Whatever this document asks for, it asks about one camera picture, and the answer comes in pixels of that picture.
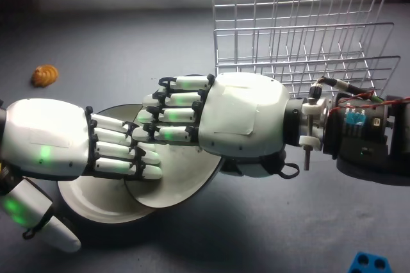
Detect orange swirl pastry toy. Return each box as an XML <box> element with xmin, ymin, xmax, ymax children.
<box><xmin>31</xmin><ymin>64</ymin><xmax>59</xmax><ymax>88</ymax></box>

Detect blue pentagon block with holes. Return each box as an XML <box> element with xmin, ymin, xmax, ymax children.
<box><xmin>348</xmin><ymin>251</ymin><xmax>391</xmax><ymax>273</ymax></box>

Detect silver wire dish rack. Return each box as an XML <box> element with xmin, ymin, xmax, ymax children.
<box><xmin>210</xmin><ymin>0</ymin><xmax>403</xmax><ymax>101</ymax></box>

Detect white plate black rim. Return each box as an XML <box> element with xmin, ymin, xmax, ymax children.
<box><xmin>123</xmin><ymin>138</ymin><xmax>224</xmax><ymax>209</ymax></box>
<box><xmin>56</xmin><ymin>102</ymin><xmax>163</xmax><ymax>224</ymax></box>

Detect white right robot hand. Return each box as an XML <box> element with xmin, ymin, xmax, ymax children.
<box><xmin>131</xmin><ymin>72</ymin><xmax>301</xmax><ymax>180</ymax></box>

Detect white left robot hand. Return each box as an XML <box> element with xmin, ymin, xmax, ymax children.
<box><xmin>0</xmin><ymin>97</ymin><xmax>163</xmax><ymax>254</ymax></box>

